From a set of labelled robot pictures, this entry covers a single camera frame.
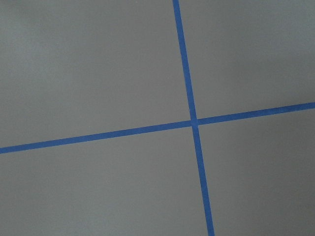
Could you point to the blue tape grid lines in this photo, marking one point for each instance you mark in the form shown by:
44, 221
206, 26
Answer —
194, 122

